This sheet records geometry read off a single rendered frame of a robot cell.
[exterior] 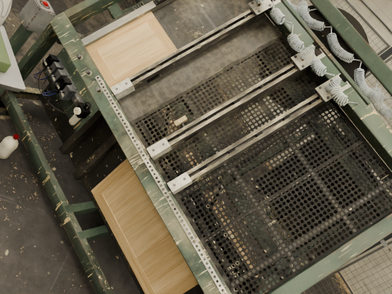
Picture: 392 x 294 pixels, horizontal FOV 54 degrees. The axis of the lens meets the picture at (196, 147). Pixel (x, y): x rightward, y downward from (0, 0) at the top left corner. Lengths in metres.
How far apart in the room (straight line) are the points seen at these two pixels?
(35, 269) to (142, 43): 1.52
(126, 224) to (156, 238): 0.24
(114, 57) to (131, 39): 0.17
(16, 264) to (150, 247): 0.77
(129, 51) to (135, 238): 1.20
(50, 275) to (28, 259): 0.16
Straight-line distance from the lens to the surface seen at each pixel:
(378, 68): 2.85
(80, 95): 2.46
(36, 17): 2.57
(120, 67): 2.48
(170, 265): 2.44
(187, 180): 2.10
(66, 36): 2.67
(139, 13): 2.64
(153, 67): 2.38
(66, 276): 2.63
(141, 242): 2.53
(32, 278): 2.50
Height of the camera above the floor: 1.97
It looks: 23 degrees down
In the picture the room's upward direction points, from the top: 50 degrees clockwise
